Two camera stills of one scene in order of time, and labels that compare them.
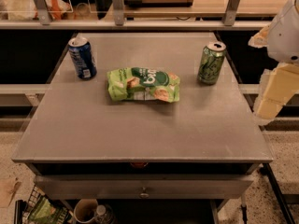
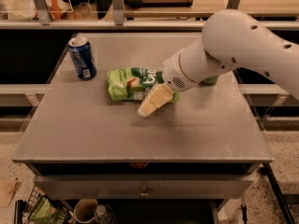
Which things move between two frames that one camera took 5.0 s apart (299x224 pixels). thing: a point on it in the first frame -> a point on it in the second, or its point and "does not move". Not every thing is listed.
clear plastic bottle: (104, 215) does not move
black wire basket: (40, 209) does not move
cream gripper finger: (277, 85) -> (157, 97)
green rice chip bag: (143, 84) does not move
